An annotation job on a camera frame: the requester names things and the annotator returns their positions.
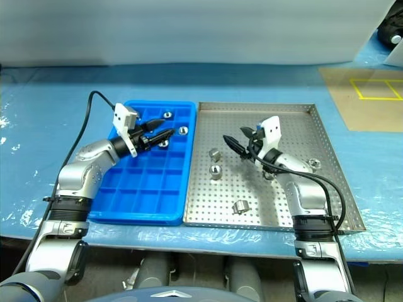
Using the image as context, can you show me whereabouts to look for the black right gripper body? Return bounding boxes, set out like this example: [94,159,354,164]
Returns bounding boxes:
[247,126,268,163]

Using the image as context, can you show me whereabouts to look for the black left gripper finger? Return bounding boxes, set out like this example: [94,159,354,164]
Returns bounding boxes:
[142,118,165,132]
[146,127,176,147]

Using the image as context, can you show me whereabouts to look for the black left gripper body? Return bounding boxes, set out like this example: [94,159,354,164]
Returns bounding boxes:
[127,120,154,152]

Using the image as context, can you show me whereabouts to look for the blue compartment tray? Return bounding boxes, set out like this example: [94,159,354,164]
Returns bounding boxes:
[85,99,198,226]

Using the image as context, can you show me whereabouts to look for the perforated metal tray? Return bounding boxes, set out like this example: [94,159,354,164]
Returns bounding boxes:
[181,101,366,233]

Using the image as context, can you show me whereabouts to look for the brown flat mat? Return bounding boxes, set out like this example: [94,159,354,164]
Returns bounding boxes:
[318,66,403,133]

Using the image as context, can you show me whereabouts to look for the grey rounded cylinder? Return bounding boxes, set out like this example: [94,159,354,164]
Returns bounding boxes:
[224,255,264,292]
[137,251,173,289]

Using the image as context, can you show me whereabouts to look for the dark grey robot torso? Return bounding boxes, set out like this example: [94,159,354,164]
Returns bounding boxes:
[105,284,243,302]

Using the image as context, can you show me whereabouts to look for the white sheet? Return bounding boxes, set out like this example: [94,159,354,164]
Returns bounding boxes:
[382,39,403,67]

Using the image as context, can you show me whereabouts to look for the black bundled object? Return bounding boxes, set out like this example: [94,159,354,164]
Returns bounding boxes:
[377,5,403,50]

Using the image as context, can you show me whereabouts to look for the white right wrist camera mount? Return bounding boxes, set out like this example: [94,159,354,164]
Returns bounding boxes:
[256,115,281,160]

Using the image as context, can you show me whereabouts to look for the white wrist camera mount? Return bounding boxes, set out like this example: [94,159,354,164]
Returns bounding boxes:
[113,103,141,158]
[256,115,281,160]

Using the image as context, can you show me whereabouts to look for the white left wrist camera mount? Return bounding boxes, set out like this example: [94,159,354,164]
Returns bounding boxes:
[113,103,141,158]

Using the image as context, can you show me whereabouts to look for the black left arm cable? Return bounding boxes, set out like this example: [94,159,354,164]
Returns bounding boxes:
[11,90,116,276]

